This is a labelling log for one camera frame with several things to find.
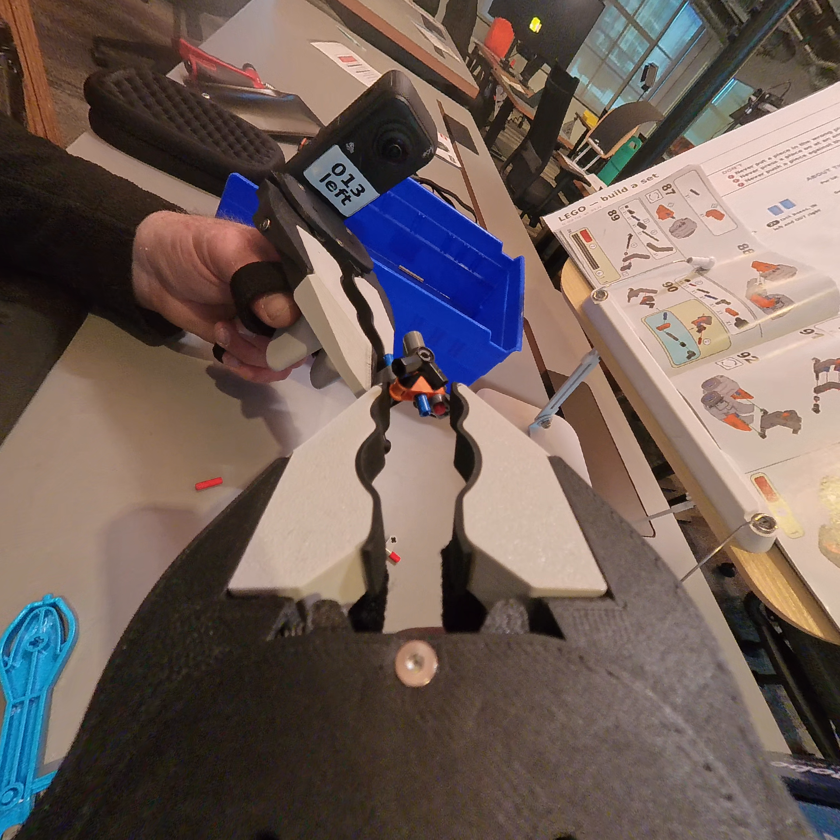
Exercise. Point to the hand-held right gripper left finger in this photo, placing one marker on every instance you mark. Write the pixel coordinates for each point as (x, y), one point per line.
(302, 525)

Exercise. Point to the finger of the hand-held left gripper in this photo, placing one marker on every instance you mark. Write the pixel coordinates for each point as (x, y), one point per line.
(328, 315)
(382, 321)

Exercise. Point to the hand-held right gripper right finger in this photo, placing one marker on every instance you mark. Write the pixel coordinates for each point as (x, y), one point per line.
(531, 525)

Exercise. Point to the blue toy pin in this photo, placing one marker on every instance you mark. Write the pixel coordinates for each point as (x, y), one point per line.
(423, 405)

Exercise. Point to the person's left forearm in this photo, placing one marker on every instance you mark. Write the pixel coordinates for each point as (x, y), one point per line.
(65, 229)

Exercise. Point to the person's left hand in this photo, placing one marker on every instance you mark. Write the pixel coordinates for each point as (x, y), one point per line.
(190, 262)

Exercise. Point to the blue storage bin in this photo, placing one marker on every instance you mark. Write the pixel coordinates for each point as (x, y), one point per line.
(426, 262)

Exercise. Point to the paper sheet with red label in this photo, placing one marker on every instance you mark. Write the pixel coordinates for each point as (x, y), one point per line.
(344, 62)

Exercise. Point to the wooden top table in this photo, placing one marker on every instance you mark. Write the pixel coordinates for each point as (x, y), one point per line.
(407, 46)

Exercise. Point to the small red toy piece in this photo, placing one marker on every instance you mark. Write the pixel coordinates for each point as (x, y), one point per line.
(207, 484)

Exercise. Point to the orange chair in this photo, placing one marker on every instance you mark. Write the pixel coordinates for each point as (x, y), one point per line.
(500, 34)

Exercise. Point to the red framed black tool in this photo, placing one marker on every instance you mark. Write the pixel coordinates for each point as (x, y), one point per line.
(223, 69)

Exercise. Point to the white book stand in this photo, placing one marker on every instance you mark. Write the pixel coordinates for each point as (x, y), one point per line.
(663, 420)

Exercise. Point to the black textured case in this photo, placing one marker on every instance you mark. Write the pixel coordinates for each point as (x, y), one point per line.
(184, 131)

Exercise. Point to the instruction booklet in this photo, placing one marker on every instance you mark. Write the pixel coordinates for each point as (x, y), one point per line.
(722, 295)

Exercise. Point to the black wall monitor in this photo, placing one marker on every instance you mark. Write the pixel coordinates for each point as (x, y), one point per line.
(558, 16)

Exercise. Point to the wooden post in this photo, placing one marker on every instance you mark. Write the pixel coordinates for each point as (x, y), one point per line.
(29, 65)

